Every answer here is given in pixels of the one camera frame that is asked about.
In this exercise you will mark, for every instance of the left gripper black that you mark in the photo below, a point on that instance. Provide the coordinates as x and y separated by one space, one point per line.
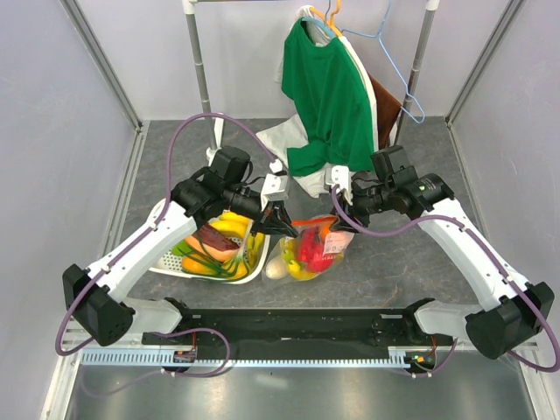
276 209

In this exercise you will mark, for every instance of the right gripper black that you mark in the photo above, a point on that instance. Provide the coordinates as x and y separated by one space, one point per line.
353 211

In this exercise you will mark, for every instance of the orange toy orange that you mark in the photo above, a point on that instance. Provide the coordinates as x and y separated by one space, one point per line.
327 235

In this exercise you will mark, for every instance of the yellow toy banana bunch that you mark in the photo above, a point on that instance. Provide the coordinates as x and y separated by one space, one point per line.
295 268

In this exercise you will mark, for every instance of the clear zip top bag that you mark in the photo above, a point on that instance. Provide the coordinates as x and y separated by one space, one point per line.
335 247

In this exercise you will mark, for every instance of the red toy chili pepper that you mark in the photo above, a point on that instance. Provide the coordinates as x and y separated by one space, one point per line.
310 246

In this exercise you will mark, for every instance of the white toy radish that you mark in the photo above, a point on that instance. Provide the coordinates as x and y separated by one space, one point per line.
276 269

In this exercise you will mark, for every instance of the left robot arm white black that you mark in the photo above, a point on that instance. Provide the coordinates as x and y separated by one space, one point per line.
95 296

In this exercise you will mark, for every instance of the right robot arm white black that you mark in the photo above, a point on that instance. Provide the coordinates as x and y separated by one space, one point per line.
509 311

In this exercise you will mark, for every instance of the brown toy food piece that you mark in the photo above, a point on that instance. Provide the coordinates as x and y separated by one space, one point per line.
212 243

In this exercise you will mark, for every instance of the white plastic food basket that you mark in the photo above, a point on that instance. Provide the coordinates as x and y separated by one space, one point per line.
170 265

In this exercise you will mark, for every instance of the green toy scallion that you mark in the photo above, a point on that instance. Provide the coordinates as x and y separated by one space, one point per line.
215 251

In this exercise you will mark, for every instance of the yellow green toy mango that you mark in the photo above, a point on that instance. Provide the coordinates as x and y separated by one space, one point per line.
230 270

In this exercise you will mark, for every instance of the white cloth garment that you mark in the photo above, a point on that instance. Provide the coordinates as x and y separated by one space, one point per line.
291 133

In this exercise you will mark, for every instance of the green toy leaf vegetable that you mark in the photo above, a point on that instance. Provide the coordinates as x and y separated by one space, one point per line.
181 249

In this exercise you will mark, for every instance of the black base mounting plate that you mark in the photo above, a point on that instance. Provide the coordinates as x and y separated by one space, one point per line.
313 333

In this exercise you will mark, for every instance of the clothes rack left pole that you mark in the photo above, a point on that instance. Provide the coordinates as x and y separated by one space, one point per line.
214 125

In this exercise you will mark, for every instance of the clothes rack pole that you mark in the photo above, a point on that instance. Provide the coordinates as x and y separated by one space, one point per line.
411 107
214 125

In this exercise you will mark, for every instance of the brown cloth garment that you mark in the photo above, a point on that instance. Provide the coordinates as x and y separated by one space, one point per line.
387 109

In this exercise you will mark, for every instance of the green T-shirt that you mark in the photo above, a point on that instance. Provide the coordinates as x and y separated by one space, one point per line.
331 101

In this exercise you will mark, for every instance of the orange hanger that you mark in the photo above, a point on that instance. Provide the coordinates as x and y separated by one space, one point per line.
329 15

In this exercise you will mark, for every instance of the clothes rack right pole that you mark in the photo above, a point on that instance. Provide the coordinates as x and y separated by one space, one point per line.
411 107

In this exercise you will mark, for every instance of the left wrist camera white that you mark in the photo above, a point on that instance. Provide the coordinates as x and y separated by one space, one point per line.
276 184

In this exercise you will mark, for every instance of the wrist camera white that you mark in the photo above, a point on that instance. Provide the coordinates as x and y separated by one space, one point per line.
276 184
338 175

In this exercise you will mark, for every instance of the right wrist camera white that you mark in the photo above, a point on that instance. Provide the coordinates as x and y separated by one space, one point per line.
338 175

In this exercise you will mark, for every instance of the blue wire hanger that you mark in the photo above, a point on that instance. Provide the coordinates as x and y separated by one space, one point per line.
394 65

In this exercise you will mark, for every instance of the blue white cable duct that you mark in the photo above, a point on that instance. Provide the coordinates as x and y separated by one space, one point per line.
129 357

